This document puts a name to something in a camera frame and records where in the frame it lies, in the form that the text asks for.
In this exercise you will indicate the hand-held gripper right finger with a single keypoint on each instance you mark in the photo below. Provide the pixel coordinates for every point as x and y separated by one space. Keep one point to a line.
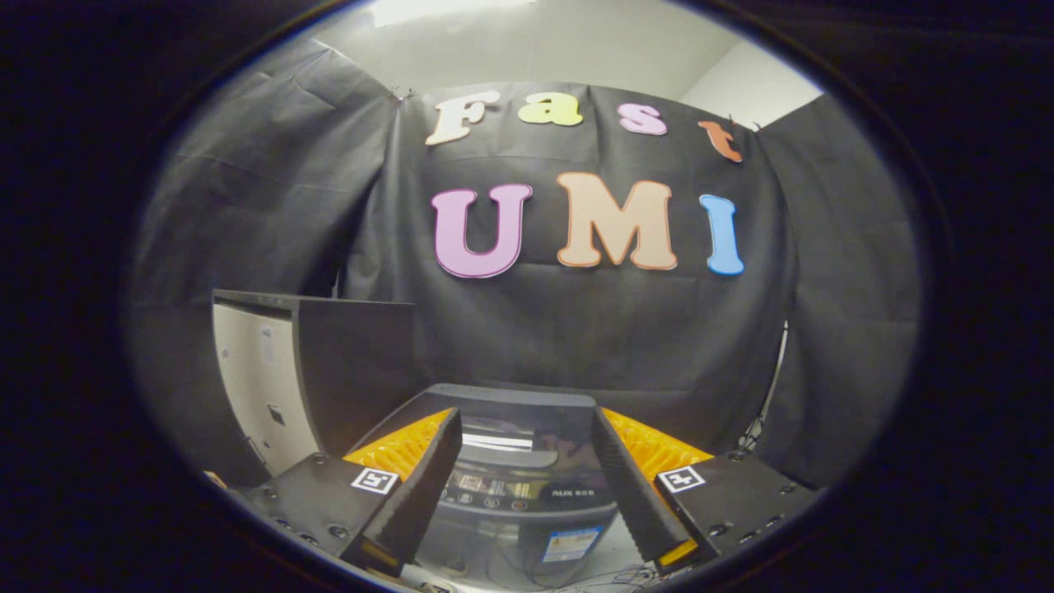
634 494

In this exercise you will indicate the beige cabinet with dark sides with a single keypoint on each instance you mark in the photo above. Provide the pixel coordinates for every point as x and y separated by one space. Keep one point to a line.
255 387

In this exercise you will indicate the grey washing machine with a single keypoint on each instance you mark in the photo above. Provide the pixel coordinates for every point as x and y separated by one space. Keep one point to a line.
576 497

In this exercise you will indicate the black backdrop cloth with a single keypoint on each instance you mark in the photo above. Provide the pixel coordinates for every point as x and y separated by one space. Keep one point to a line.
617 329

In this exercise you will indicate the black tripod stand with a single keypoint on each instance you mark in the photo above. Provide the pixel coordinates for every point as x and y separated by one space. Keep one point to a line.
753 432

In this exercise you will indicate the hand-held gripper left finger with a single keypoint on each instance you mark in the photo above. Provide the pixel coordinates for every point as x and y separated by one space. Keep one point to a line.
412 494

